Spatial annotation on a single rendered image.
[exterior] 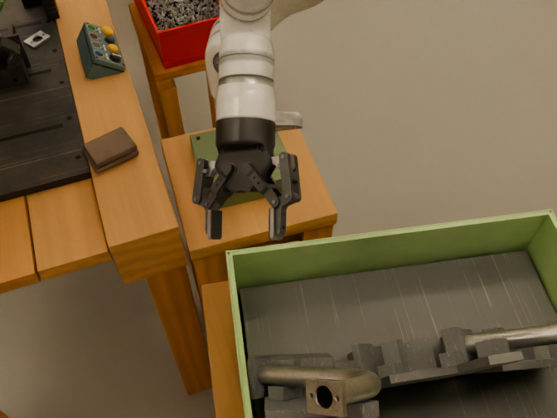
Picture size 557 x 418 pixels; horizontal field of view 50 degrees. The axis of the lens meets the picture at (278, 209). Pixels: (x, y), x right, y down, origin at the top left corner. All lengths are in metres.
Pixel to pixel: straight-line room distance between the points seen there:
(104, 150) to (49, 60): 0.38
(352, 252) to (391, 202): 1.26
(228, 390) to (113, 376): 0.96
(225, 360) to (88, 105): 0.67
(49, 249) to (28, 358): 0.97
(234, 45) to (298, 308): 0.56
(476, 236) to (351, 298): 0.27
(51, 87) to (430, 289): 0.97
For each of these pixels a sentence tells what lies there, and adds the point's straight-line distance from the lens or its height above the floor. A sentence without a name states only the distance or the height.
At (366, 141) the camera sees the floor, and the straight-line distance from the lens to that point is 2.55.
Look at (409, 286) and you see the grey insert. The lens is 1.17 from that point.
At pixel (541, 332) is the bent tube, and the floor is 1.02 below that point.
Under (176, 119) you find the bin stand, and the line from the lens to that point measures 1.76.
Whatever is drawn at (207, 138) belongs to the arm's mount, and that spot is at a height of 0.89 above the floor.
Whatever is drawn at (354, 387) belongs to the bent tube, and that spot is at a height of 1.15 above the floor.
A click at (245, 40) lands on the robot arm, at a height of 1.40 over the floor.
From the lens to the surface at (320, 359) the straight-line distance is 1.00.
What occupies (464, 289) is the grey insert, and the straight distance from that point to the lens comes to 1.20.
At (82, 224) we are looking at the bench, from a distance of 1.25.
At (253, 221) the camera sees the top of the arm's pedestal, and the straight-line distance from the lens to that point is 1.23.
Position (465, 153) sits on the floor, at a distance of 2.60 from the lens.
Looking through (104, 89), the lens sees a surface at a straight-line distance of 1.47.
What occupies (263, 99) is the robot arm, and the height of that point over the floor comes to 1.35.
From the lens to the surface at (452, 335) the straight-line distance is 0.95.
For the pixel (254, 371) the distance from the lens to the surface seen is 0.96.
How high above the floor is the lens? 1.85
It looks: 54 degrees down
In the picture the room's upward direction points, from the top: straight up
